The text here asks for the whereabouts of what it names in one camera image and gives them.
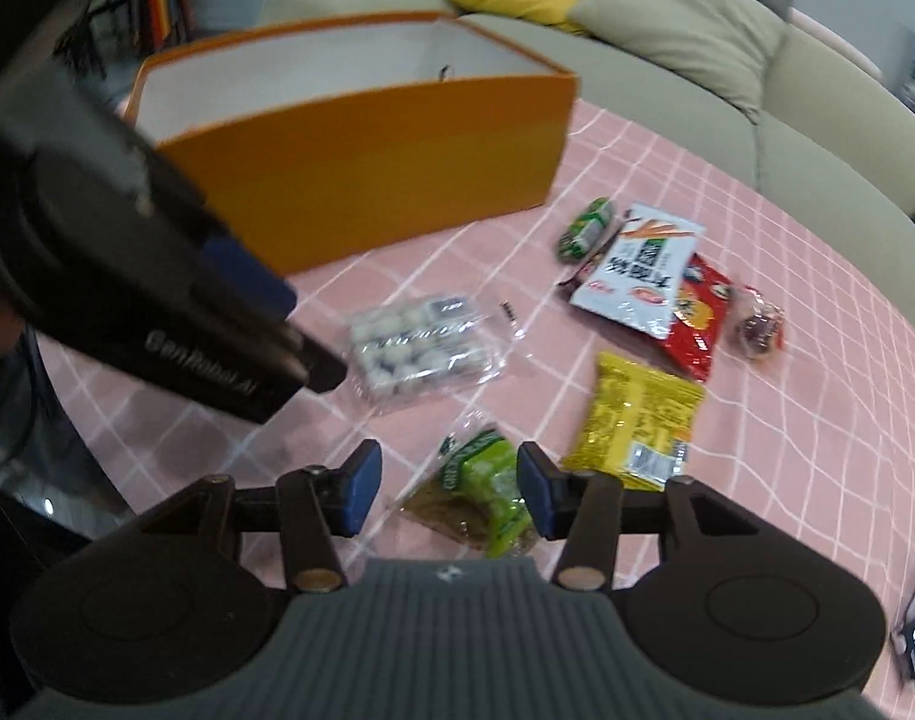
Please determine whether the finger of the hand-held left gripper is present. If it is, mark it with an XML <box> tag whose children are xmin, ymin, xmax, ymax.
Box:
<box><xmin>200</xmin><ymin>235</ymin><xmax>298</xmax><ymax>325</ymax></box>
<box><xmin>277</xmin><ymin>322</ymin><xmax>348</xmax><ymax>394</ymax></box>

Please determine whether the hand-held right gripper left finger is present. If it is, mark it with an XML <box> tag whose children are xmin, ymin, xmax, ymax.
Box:
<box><xmin>138</xmin><ymin>441</ymin><xmax>385</xmax><ymax>593</ymax></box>

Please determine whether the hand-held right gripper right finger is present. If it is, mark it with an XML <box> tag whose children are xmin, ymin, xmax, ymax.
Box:
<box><xmin>517</xmin><ymin>441</ymin><xmax>762</xmax><ymax>590</ymax></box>

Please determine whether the green snack packet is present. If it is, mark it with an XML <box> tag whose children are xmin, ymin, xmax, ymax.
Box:
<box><xmin>386</xmin><ymin>412</ymin><xmax>541</xmax><ymax>560</ymax></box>

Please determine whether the clear packet of white balls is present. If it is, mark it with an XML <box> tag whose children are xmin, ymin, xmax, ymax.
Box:
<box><xmin>348</xmin><ymin>292</ymin><xmax>529</xmax><ymax>417</ymax></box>

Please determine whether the yellow snack packet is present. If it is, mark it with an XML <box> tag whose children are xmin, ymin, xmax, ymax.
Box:
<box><xmin>560</xmin><ymin>351</ymin><xmax>707</xmax><ymax>494</ymax></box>

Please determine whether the orange cardboard box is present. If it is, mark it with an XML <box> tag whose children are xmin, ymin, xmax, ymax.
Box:
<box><xmin>123</xmin><ymin>11</ymin><xmax>580</xmax><ymax>278</ymax></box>

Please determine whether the red snack packet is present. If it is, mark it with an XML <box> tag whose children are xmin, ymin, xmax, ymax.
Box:
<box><xmin>656</xmin><ymin>253</ymin><xmax>737</xmax><ymax>383</ymax></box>

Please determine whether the white snack packet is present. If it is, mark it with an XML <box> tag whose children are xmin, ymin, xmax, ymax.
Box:
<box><xmin>569</xmin><ymin>202</ymin><xmax>707</xmax><ymax>342</ymax></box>

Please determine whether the small green round packet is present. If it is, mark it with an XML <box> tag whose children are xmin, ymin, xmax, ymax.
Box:
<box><xmin>556</xmin><ymin>196</ymin><xmax>616</xmax><ymax>265</ymax></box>

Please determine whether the clear packet with dark snack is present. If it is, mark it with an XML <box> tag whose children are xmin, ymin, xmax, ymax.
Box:
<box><xmin>731</xmin><ymin>283</ymin><xmax>787</xmax><ymax>356</ymax></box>

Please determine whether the pink checked tablecloth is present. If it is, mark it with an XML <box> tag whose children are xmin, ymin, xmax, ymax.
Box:
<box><xmin>33</xmin><ymin>97</ymin><xmax>915</xmax><ymax>720</ymax></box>

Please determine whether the row of books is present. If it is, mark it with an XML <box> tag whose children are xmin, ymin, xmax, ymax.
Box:
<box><xmin>127</xmin><ymin>0</ymin><xmax>196</xmax><ymax>57</ymax></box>

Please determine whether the beige sofa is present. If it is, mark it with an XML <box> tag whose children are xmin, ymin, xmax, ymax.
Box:
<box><xmin>256</xmin><ymin>0</ymin><xmax>915</xmax><ymax>361</ymax></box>

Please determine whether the beige pillow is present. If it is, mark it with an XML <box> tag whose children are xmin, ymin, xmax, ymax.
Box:
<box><xmin>569</xmin><ymin>0</ymin><xmax>792</xmax><ymax>125</ymax></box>

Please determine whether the pink blanket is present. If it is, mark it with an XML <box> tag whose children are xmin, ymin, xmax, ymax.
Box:
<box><xmin>791</xmin><ymin>7</ymin><xmax>886</xmax><ymax>80</ymax></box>

